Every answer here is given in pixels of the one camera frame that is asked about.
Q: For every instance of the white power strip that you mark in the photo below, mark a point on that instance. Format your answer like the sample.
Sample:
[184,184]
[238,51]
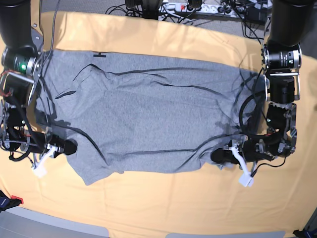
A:
[183,10]

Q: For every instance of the black power adapter box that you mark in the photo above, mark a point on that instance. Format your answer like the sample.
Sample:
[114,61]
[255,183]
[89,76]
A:
[256,16]

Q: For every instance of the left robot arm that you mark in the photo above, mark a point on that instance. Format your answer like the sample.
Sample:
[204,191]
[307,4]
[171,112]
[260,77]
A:
[282,59]

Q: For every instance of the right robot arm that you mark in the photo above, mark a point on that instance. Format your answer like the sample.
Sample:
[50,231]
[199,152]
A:
[22,61]

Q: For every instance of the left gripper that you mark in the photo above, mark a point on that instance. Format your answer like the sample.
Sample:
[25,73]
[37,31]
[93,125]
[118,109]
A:
[251,150]

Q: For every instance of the grey t-shirt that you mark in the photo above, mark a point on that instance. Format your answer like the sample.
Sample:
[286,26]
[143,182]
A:
[144,113]

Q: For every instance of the yellow table cloth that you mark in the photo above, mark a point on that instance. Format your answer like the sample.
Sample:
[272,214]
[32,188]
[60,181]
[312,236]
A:
[208,201]

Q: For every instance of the black clamp right corner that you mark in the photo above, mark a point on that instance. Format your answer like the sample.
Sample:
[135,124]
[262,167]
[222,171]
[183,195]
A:
[304,234]

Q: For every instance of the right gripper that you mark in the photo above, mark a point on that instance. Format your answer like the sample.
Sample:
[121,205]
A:
[38,144]

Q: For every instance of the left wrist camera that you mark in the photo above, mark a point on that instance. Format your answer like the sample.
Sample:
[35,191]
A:
[246,180]

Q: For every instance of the red and black clamp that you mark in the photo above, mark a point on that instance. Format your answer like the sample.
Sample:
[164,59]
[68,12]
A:
[9,202]

